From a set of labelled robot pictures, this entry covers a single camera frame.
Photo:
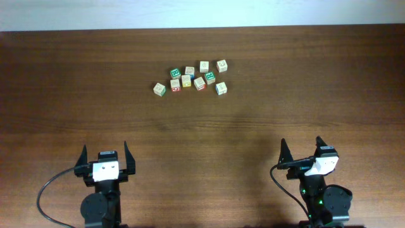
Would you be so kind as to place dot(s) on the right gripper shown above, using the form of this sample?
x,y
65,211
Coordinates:
x,y
296,170

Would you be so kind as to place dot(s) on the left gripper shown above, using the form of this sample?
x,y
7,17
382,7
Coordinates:
x,y
81,171

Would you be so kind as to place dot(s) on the wooden block red side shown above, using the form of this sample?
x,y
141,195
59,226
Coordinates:
x,y
175,85

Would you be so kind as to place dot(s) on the wooden block yellow side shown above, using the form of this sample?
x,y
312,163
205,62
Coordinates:
x,y
186,80

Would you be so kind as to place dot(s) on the wooden block red edge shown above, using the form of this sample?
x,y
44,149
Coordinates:
x,y
199,83

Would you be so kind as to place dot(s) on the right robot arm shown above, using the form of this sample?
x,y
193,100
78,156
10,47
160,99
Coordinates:
x,y
324,205

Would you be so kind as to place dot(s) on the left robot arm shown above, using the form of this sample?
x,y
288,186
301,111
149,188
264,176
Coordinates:
x,y
102,208

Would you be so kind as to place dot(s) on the wooden block green side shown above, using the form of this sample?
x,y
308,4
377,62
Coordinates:
x,y
159,89

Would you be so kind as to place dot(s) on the green R letter block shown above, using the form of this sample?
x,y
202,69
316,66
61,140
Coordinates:
x,y
175,73

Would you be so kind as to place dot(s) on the wooden block far right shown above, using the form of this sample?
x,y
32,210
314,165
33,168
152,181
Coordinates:
x,y
221,66

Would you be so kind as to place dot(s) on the wooden block blue side snail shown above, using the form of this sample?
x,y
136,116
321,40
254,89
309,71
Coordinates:
x,y
190,70

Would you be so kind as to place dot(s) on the plain wooden block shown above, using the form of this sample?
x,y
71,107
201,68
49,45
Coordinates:
x,y
204,67

